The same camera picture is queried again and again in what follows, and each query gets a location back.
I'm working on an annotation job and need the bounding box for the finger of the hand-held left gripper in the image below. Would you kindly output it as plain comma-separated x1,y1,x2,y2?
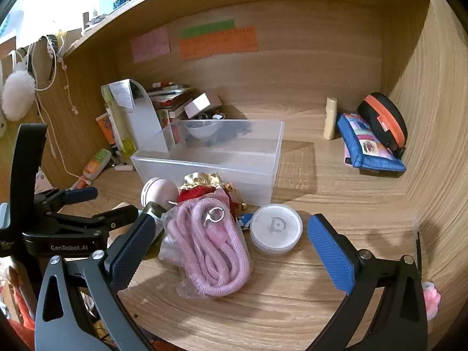
47,205,140,236
35,186,99,213

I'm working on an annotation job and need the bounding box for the white fluffy pompom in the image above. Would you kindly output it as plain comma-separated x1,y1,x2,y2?
2,71,36,121

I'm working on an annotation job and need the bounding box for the orange green tube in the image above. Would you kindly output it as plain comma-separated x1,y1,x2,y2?
83,149,112,180

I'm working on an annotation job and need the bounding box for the white paper note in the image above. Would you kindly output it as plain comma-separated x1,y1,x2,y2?
110,80,134,109

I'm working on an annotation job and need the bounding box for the red pouch with gold trim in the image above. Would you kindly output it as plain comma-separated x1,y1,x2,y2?
177,172,238,220

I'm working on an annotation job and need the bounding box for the dark grey object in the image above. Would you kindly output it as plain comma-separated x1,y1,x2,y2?
219,121,253,143

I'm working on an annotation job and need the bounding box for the pink white ball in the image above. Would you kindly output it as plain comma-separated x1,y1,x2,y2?
141,177,180,209

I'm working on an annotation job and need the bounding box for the green sticky note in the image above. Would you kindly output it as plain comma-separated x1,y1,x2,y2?
182,19,235,39

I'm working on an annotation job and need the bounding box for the orange sticky note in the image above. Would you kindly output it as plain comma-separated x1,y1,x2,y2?
178,27,259,61

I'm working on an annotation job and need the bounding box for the clear plastic storage bin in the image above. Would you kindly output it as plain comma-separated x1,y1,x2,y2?
130,119,285,206

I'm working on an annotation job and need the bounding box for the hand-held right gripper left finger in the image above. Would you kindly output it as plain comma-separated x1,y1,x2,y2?
35,213,158,351

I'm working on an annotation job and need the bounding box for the wooden desktop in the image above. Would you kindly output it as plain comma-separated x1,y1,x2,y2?
37,99,439,351

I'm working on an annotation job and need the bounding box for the yellow green bottle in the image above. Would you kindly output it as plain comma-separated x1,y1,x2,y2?
101,85,137,159

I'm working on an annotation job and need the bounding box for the black orange zip case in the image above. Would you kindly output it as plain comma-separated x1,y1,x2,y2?
356,92,408,159

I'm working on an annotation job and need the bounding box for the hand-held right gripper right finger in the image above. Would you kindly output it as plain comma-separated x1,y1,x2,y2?
307,213,429,351

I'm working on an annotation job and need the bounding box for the white round lidded tub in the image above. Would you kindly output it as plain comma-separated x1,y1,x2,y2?
249,204,304,256

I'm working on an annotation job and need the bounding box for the stack of books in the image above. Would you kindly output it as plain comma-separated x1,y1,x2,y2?
146,80,201,143

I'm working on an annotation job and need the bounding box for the white cord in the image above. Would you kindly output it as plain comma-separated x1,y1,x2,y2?
10,33,85,181

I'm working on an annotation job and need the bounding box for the orange packet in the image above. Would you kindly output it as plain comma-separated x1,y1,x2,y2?
96,113,118,147

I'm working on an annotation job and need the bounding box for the wooden desk hutch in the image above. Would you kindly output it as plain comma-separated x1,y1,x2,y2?
37,0,468,300

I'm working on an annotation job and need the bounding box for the pink rope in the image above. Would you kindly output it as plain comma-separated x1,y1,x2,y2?
159,197,253,300

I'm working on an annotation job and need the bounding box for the pink sticky note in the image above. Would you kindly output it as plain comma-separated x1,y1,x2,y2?
131,26,172,64

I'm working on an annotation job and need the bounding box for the red patterned cloth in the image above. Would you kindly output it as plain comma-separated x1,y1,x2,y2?
0,256,44,351

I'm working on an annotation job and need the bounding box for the blue patchwork pouch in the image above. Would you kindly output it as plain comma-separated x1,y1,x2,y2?
336,113,407,173

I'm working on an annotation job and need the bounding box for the clear glass bowl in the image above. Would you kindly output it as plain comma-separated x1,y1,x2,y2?
183,119,220,140

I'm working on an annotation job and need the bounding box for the pink soft toy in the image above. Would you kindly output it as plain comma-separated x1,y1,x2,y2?
420,280,443,320

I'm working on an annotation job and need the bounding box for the small blue black card packet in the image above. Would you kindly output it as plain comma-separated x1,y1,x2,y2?
236,212,257,232

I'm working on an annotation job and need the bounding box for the small white box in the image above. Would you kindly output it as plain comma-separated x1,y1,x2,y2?
183,93,222,119

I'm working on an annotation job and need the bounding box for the dark green bottle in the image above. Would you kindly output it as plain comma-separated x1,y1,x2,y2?
139,202,172,260

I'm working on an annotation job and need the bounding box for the cream stick tube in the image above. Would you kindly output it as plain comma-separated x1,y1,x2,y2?
323,97,338,140

